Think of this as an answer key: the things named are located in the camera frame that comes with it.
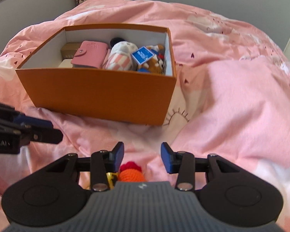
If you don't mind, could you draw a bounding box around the orange knitted toy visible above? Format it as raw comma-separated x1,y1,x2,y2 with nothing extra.
118,161,147,182

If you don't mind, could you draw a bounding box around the small gold box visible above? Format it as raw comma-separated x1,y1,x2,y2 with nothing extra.
60,42,84,57

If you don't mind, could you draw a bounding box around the pink printed blanket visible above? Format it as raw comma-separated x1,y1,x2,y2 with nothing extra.
0,0,290,213

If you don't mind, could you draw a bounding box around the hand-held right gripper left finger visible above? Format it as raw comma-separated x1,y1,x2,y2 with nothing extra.
46,142,125,191

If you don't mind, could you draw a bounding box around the orange bear plush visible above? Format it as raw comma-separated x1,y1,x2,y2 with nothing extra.
137,44,166,74

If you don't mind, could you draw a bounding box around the blue hang tag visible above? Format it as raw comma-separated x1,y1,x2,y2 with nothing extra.
131,46,155,66

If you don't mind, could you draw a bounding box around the small yellow metal piece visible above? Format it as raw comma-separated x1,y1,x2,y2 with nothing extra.
106,172,118,189

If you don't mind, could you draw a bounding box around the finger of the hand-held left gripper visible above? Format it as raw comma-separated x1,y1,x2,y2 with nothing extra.
0,119,64,144
0,100,54,129

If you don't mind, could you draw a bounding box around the orange cardboard box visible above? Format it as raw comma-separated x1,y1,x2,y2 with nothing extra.
15,24,177,126

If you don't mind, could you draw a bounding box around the pink card wallet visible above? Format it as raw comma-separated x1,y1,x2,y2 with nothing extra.
71,41,109,68

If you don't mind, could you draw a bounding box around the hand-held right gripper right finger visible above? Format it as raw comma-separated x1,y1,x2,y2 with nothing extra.
160,142,242,191

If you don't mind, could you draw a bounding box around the white flat box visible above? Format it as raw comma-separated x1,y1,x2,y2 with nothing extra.
59,58,74,68

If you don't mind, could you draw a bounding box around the pink white striped plush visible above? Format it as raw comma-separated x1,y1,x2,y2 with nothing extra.
105,37,139,71

